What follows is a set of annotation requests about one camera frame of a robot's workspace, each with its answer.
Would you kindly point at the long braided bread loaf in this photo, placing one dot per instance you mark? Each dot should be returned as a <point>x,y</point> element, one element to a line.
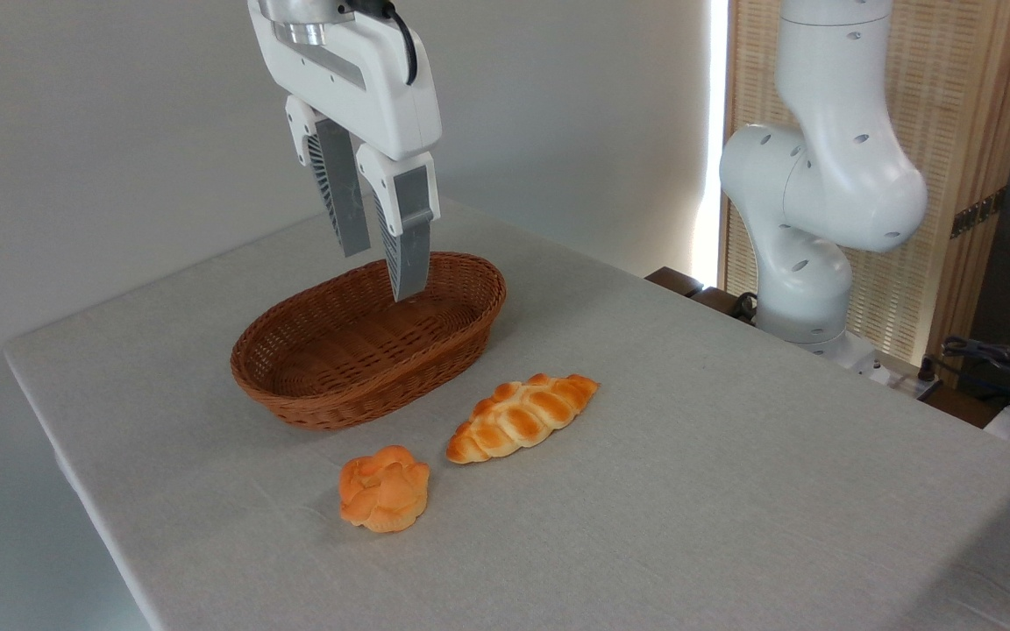
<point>518,419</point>

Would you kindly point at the grey tablecloth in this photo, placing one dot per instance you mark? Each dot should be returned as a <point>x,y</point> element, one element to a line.
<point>689,508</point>

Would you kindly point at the round knotted bread roll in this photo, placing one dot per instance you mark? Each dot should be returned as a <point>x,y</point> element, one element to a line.
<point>384,491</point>

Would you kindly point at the brown wicker oval basket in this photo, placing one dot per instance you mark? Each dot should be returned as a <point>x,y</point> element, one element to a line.
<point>356,368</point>

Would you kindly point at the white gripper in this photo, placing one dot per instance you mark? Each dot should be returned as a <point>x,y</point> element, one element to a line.
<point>373,92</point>

